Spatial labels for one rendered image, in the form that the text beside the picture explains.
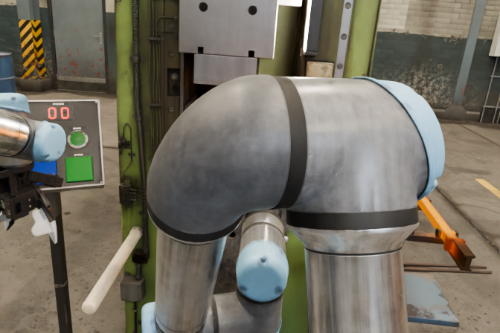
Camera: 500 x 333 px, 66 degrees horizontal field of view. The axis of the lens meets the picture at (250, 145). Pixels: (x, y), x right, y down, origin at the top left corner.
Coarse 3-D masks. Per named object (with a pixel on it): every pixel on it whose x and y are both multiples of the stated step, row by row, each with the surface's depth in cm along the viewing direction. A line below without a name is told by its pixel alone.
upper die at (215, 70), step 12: (204, 60) 121; (216, 60) 121; (228, 60) 121; (240, 60) 120; (252, 60) 120; (204, 72) 122; (216, 72) 122; (228, 72) 122; (240, 72) 122; (252, 72) 121; (204, 84) 123; (216, 84) 123
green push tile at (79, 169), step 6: (90, 156) 119; (66, 162) 116; (72, 162) 116; (78, 162) 117; (84, 162) 118; (90, 162) 118; (66, 168) 115; (72, 168) 116; (78, 168) 117; (84, 168) 117; (90, 168) 118; (66, 174) 115; (72, 174) 116; (78, 174) 116; (84, 174) 117; (90, 174) 117; (66, 180) 115; (72, 180) 115; (78, 180) 116; (84, 180) 117; (90, 180) 117
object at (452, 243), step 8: (424, 200) 126; (424, 208) 123; (432, 208) 121; (432, 216) 116; (440, 216) 116; (432, 224) 115; (440, 224) 111; (448, 232) 107; (448, 240) 102; (456, 240) 101; (464, 240) 102; (448, 248) 103; (456, 248) 100; (464, 248) 97; (456, 256) 100; (464, 256) 96; (472, 256) 94; (456, 264) 98; (464, 264) 95
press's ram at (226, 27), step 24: (192, 0) 116; (216, 0) 115; (240, 0) 115; (264, 0) 115; (288, 0) 132; (192, 24) 118; (216, 24) 118; (240, 24) 117; (264, 24) 117; (192, 48) 120; (216, 48) 120; (240, 48) 119; (264, 48) 119
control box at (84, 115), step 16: (32, 112) 116; (80, 112) 121; (96, 112) 123; (64, 128) 118; (80, 128) 120; (96, 128) 122; (96, 144) 121; (64, 160) 116; (96, 160) 120; (64, 176) 115; (96, 176) 119; (48, 192) 118
